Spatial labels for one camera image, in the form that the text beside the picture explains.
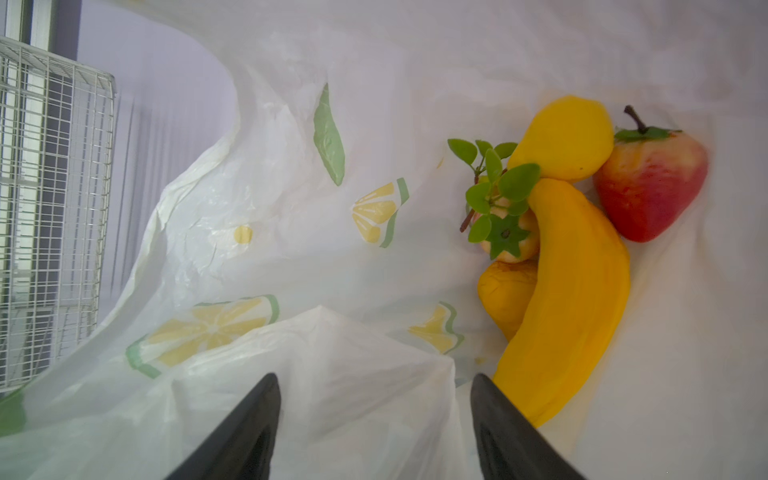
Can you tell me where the orange fake fruit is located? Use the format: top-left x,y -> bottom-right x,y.
477,261 -> 538,341

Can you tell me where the red fake strawberry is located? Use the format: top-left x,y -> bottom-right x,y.
593,105 -> 710,243

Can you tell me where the white wire wall basket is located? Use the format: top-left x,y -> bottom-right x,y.
1,38 -> 117,393

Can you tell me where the small fake persimmon with leaves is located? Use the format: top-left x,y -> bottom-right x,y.
447,138 -> 540,264

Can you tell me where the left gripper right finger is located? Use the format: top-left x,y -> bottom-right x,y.
470,373 -> 584,480

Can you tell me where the white lemon print plastic bag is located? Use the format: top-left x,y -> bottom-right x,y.
1,1 -> 767,479

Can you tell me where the yellow fake banana bunch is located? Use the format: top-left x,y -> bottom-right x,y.
493,179 -> 630,427

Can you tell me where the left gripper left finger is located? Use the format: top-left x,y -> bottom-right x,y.
167,373 -> 281,480

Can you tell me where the yellow fake lemon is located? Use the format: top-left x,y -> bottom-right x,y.
507,96 -> 614,183

